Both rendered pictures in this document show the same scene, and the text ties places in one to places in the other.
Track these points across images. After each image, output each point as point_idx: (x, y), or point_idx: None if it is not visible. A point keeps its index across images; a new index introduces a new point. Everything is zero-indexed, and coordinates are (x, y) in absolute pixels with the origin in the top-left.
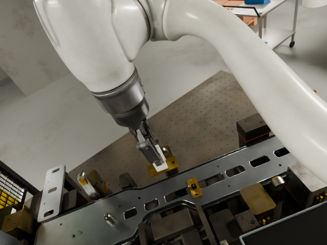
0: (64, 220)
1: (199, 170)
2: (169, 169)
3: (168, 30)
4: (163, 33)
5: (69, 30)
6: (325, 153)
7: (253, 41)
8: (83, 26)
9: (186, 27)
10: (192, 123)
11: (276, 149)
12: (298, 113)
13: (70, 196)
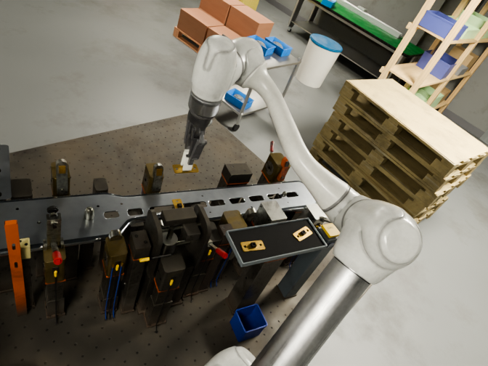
0: (22, 205)
1: (185, 194)
2: (192, 172)
3: (246, 83)
4: (242, 83)
5: (220, 69)
6: (301, 160)
7: (287, 110)
8: (226, 70)
9: (255, 86)
10: (163, 156)
11: (251, 195)
12: (296, 144)
13: (22, 184)
